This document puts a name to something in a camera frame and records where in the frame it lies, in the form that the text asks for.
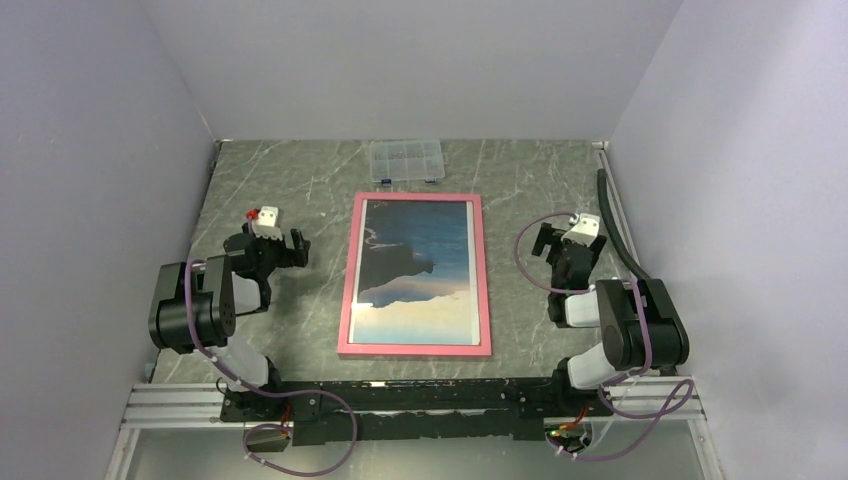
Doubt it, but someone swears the pink wooden picture frame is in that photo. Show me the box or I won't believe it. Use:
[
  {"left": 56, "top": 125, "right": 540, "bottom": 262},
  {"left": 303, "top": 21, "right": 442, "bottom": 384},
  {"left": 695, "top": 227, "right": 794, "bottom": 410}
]
[{"left": 337, "top": 192, "right": 494, "bottom": 360}]

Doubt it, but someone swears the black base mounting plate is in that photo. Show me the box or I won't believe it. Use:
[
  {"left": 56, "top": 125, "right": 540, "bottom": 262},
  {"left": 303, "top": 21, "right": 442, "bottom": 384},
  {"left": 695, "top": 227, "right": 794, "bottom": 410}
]
[{"left": 220, "top": 375, "right": 611, "bottom": 446}]

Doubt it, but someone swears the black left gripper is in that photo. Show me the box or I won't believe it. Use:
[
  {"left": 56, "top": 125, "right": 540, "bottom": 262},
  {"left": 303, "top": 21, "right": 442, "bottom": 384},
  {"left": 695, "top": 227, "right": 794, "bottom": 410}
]
[{"left": 243, "top": 221, "right": 310, "bottom": 278}]

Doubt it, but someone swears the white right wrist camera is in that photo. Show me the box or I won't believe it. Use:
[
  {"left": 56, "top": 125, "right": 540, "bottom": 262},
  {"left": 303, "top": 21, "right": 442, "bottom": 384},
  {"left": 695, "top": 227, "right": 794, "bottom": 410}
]
[{"left": 562, "top": 213, "right": 601, "bottom": 247}]

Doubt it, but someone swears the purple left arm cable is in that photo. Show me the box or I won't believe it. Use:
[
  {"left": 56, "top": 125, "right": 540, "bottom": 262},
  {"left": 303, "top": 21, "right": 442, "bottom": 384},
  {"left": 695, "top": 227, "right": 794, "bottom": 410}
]
[{"left": 184, "top": 258, "right": 359, "bottom": 480}]

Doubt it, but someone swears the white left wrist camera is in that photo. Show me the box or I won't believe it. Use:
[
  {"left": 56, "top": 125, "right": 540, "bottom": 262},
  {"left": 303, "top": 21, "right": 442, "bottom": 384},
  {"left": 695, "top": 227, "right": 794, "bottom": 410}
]
[{"left": 246, "top": 206, "right": 284, "bottom": 241}]

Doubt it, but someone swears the aluminium rail frame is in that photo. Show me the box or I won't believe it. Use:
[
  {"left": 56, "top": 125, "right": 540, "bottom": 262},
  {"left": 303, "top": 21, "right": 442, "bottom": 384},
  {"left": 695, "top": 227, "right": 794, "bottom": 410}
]
[{"left": 111, "top": 140, "right": 720, "bottom": 479}]

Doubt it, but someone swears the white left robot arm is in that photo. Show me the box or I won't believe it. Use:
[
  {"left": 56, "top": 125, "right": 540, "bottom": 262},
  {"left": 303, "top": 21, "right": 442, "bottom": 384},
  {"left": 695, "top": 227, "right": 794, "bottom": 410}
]
[{"left": 148, "top": 229, "right": 311, "bottom": 420}]

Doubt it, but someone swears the black corrugated hose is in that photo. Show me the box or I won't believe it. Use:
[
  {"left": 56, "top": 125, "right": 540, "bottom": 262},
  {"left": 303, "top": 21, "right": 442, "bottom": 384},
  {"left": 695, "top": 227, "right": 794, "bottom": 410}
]
[{"left": 596, "top": 167, "right": 654, "bottom": 283}]

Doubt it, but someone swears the seascape photo print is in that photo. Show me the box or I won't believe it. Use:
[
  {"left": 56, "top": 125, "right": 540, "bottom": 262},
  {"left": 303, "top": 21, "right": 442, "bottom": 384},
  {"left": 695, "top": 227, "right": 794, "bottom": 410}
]
[{"left": 349, "top": 199, "right": 482, "bottom": 346}]

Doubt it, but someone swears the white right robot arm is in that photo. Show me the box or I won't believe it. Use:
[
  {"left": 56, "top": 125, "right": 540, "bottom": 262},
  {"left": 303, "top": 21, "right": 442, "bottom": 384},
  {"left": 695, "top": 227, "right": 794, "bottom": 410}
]
[{"left": 531, "top": 215, "right": 690, "bottom": 415}]

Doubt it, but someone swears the clear plastic compartment box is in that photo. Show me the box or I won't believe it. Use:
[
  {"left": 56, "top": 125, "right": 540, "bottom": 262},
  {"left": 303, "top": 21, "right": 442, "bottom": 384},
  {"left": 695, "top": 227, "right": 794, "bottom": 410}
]
[{"left": 367, "top": 140, "right": 445, "bottom": 184}]

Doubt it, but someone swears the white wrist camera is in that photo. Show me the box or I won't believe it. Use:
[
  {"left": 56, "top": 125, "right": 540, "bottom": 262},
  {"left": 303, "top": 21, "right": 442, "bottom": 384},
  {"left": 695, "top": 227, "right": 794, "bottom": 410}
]
[
  {"left": 246, "top": 206, "right": 284, "bottom": 241},
  {"left": 562, "top": 213, "right": 601, "bottom": 247}
]

